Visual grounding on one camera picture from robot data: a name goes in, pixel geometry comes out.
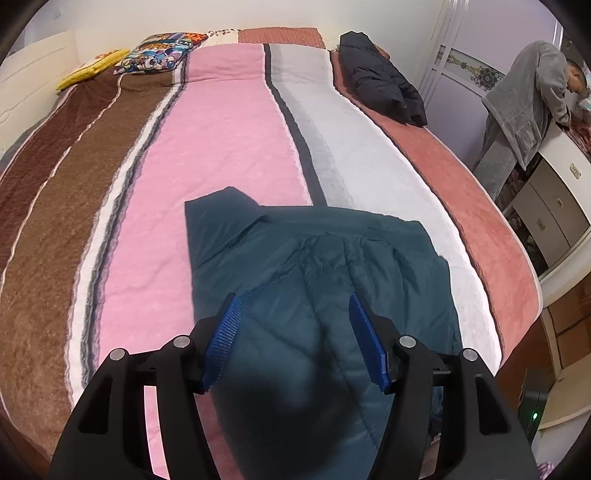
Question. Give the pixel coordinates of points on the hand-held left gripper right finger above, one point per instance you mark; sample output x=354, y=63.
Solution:
x=369, y=341

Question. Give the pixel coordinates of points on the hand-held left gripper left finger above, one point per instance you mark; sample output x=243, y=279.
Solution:
x=224, y=332

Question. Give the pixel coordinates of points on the teal puffer jacket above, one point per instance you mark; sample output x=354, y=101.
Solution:
x=323, y=258

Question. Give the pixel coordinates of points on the striped bed blanket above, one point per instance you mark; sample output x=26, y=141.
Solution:
x=207, y=161

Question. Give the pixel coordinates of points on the black device with green light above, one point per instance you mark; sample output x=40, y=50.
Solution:
x=531, y=410

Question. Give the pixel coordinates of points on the white dresser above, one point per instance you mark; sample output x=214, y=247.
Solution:
x=549, y=203

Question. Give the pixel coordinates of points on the black puffer jacket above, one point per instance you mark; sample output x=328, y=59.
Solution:
x=378, y=78

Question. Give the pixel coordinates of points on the cartoon print pillow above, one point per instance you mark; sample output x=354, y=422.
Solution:
x=157, y=53

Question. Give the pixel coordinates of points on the white wardrobe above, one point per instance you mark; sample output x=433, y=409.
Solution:
x=461, y=69

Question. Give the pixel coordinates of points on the yellow pillow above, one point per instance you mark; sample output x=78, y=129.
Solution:
x=87, y=74

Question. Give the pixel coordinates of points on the white bed headboard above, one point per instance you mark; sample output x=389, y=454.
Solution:
x=32, y=74

